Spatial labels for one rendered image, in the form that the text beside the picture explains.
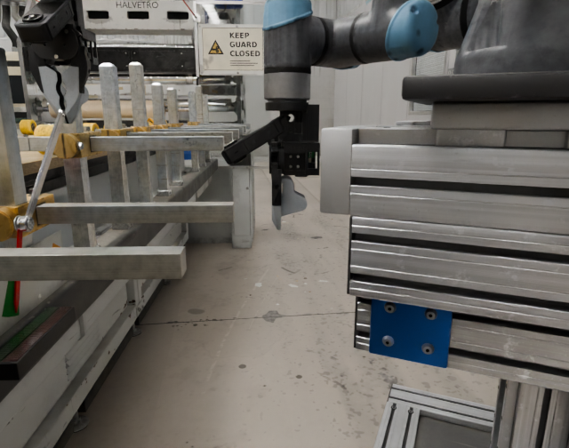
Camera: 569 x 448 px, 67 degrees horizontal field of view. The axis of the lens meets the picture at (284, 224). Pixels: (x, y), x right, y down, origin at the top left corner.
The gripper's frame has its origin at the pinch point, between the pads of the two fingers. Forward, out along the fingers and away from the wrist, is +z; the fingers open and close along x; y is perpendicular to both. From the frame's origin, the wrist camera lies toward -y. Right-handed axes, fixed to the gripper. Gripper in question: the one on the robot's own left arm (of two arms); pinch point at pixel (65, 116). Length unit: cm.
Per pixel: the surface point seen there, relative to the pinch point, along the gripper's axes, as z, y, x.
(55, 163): 12.0, 40.8, 22.2
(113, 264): 16.0, -28.1, -15.8
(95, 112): -2, 249, 90
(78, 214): 15.9, -3.1, -1.6
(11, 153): 5.5, -6.4, 6.0
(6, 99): -2.5, -5.4, 6.0
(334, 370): 100, 81, -59
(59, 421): 85, 35, 28
